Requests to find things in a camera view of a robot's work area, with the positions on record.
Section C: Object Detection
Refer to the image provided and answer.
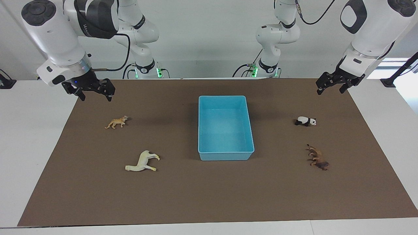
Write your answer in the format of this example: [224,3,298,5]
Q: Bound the tan tiger toy figure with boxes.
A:
[104,115,129,129]

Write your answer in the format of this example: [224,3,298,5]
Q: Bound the black white panda toy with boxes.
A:
[295,116,317,127]

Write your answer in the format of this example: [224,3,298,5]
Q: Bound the dark brown lion toy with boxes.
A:
[306,144,330,171]

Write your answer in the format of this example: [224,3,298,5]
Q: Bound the cream horse toy figure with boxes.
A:
[125,150,160,172]

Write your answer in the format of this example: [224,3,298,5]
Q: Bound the blue plastic storage box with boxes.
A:
[198,95,255,161]

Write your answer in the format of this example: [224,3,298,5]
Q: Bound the black stand with pole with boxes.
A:
[380,52,418,88]

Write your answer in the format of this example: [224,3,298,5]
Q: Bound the brown table mat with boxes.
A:
[17,78,418,227]

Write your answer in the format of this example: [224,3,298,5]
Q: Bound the black right base cable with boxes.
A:
[122,64,137,79]

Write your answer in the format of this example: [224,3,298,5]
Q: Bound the black base cable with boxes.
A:
[232,49,263,78]
[122,64,137,79]

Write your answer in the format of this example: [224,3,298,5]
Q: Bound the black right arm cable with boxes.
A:
[88,33,131,72]

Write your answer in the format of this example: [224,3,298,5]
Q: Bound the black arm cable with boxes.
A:
[88,33,131,72]
[295,0,337,25]

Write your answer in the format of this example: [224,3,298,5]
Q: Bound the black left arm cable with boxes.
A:
[295,0,337,25]

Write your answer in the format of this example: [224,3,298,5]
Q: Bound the black left base cable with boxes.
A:
[232,49,263,78]

